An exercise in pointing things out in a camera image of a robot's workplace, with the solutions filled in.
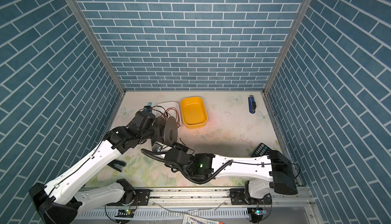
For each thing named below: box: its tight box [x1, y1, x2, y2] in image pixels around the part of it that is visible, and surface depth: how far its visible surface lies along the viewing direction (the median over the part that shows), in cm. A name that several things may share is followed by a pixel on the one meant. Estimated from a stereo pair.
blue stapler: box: [247, 94, 257, 114], surface depth 110 cm
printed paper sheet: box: [181, 213, 226, 224], surface depth 68 cm
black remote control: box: [250, 142, 273, 158], surface depth 90 cm
